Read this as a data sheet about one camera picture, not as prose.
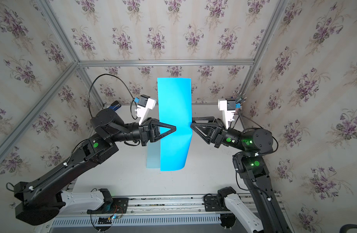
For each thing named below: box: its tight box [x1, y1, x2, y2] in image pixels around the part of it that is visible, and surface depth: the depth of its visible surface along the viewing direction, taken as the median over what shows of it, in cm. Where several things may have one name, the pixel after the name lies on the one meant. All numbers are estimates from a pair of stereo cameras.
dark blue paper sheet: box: [157, 77, 194, 172], surface depth 46 cm
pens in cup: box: [232, 90, 247, 104], surface depth 113 cm
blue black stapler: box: [108, 100, 122, 112], surface depth 117 cm
